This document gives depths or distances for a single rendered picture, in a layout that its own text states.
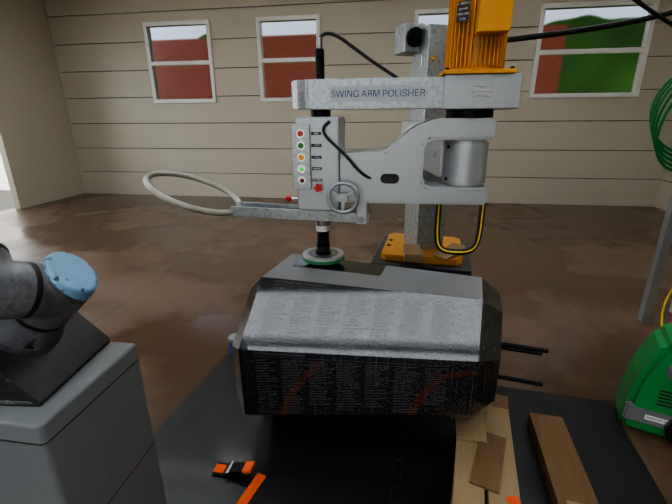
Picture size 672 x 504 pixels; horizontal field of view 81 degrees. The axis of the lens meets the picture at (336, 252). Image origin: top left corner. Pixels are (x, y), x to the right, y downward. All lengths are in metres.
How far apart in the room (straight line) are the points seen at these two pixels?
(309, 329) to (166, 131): 7.79
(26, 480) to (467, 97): 1.92
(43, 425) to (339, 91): 1.51
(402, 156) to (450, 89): 0.32
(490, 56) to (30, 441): 1.97
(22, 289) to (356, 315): 1.14
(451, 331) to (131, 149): 8.69
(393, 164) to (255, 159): 6.75
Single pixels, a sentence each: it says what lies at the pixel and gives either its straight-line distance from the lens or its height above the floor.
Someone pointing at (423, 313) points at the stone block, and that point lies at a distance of 1.71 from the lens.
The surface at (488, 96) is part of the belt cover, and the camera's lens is 1.81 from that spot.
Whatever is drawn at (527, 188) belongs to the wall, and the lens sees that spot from 8.33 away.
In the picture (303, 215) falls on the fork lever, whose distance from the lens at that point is 1.93.
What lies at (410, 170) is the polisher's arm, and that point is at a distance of 1.81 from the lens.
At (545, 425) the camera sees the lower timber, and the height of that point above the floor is 0.10.
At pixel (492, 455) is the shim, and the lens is 1.98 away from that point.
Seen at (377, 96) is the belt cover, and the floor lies 1.66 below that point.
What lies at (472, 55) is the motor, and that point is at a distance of 1.84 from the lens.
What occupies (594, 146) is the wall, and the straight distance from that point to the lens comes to 8.60.
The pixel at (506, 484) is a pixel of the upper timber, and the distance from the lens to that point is 1.91.
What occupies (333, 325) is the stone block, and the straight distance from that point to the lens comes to 1.73.
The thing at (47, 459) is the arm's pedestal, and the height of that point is 0.74.
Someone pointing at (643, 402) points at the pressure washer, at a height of 0.19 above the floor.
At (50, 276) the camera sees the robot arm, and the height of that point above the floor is 1.20.
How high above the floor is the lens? 1.58
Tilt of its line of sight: 19 degrees down
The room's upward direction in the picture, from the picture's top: straight up
